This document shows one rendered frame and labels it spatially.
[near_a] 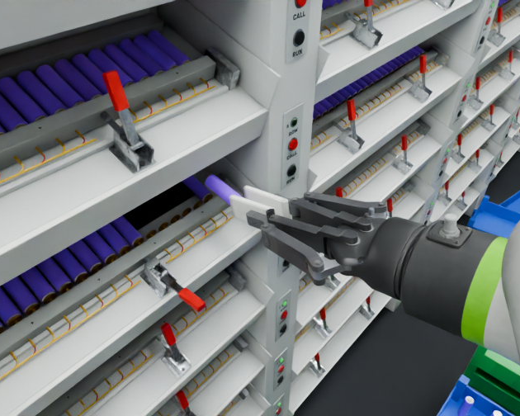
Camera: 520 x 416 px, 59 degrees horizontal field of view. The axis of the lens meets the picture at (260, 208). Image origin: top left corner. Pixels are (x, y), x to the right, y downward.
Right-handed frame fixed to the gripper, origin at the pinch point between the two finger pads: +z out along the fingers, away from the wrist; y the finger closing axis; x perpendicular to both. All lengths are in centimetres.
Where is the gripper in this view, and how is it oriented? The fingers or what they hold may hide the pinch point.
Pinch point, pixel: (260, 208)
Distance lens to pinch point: 55.4
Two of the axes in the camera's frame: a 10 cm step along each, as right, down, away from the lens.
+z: -7.3, -2.6, 6.3
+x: 1.5, 8.4, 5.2
